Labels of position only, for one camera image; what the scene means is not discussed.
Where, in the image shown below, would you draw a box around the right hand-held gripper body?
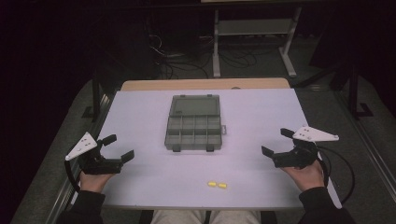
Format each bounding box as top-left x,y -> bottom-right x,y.
272,125 -> 340,170

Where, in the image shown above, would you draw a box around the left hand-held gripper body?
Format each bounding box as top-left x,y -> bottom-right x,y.
64,132 -> 124,175

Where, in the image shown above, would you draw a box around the grey plastic compartment box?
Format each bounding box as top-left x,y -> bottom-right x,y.
163,94 -> 227,153

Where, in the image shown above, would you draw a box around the person's left hand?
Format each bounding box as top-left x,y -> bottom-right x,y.
78,170 -> 115,194

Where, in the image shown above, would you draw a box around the person's right hand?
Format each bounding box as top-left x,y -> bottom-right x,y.
279,160 -> 325,192

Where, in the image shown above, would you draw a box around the black metal stand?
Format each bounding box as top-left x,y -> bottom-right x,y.
81,77 -> 105,120
347,62 -> 374,120

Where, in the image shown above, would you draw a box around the person's right leg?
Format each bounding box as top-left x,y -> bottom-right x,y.
208,210 -> 262,224

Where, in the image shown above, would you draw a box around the person's leg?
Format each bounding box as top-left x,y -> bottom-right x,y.
150,209 -> 207,224
208,210 -> 262,224

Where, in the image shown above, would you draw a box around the person's left leg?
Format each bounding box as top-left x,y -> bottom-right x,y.
150,209 -> 207,224

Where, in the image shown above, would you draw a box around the white metal stand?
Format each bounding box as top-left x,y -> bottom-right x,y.
212,6 -> 303,78

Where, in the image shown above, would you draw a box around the left hand-held gripper black cable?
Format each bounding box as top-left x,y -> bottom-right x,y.
64,160 -> 81,192

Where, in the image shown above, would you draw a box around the hand-held gripper black cable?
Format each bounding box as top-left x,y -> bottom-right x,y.
316,144 -> 357,204
64,160 -> 81,192

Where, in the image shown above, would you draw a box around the metal floor rail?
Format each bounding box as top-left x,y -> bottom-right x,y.
46,92 -> 114,224
334,90 -> 396,203

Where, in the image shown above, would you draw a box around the right hand-held gripper black cable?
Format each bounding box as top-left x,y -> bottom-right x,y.
316,144 -> 357,204

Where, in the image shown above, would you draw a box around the black cables on floor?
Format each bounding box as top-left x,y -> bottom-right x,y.
148,33 -> 210,80

